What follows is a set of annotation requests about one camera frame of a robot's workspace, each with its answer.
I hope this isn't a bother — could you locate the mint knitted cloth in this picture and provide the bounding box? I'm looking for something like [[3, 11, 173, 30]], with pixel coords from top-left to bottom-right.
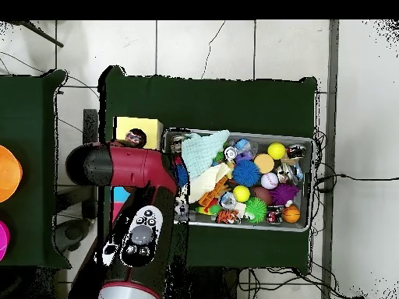
[[181, 128, 231, 181]]

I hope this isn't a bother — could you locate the cream knitted cloth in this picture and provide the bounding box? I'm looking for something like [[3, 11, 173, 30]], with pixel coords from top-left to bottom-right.
[[188, 162, 233, 204]]

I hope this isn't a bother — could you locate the polka dot patterned cloth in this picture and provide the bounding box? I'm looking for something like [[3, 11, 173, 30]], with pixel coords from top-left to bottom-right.
[[125, 128, 147, 148]]

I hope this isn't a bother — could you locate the wooden box with three holes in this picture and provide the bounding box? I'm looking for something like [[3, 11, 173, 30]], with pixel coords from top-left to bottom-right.
[[110, 116, 164, 225]]

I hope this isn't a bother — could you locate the silver mesh bin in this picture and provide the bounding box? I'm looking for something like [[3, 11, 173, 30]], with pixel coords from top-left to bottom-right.
[[161, 127, 315, 234]]

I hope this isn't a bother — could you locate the blue spiky ball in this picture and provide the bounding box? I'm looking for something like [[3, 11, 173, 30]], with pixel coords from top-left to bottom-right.
[[231, 159, 262, 188]]

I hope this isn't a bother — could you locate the yellow tennis ball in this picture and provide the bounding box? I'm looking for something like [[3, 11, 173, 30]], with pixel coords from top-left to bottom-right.
[[232, 185, 251, 203]]

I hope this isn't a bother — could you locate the orange foam disc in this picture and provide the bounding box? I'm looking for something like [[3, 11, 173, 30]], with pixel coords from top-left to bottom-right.
[[253, 153, 275, 174]]

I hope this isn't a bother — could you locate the dark green tablecloth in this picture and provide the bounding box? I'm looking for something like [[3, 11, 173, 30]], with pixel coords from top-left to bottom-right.
[[97, 65, 319, 276]]

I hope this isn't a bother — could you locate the white baseball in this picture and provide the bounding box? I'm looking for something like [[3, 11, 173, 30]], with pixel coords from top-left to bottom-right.
[[260, 171, 280, 190]]

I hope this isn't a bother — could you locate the green spiky ball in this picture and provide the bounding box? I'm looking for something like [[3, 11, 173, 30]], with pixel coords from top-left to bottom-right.
[[244, 196, 268, 224]]

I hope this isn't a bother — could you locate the purple spiky ball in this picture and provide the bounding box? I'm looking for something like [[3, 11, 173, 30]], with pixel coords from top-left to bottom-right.
[[268, 182, 300, 207]]

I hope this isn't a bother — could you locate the small orange basketball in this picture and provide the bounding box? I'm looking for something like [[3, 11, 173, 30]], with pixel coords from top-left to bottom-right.
[[282, 204, 302, 224]]

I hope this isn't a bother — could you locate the grey rounded floor object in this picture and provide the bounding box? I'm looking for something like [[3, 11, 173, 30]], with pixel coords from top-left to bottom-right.
[[53, 217, 94, 254]]

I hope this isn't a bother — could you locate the dark green side table cloth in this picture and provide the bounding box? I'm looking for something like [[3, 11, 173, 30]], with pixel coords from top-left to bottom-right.
[[0, 69, 72, 269]]

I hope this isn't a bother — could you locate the orange round object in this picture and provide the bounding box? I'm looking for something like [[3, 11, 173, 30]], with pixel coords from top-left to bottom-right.
[[0, 144, 23, 203]]

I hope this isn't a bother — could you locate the black rod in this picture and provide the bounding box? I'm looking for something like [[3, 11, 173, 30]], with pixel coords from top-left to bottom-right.
[[18, 20, 65, 48]]

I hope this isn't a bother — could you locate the pink ball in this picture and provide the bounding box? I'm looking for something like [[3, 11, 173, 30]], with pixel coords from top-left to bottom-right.
[[0, 220, 11, 262]]

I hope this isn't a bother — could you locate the black floor cable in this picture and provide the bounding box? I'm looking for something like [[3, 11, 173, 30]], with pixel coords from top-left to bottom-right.
[[314, 173, 399, 183]]

